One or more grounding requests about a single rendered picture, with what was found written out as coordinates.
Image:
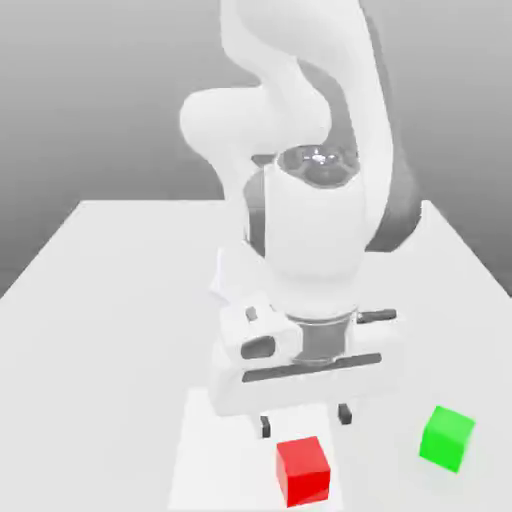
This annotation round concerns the small green cube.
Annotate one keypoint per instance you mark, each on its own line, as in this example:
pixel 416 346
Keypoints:
pixel 446 440

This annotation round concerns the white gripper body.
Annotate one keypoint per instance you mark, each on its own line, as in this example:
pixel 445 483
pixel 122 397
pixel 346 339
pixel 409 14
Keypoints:
pixel 308 390

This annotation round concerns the small red cube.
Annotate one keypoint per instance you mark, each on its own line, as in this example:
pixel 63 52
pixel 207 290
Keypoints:
pixel 302 472

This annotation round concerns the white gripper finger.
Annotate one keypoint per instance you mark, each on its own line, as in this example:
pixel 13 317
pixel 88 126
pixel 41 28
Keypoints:
pixel 344 414
pixel 265 427

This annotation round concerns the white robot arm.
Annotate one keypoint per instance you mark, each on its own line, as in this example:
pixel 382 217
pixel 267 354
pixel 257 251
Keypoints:
pixel 316 224

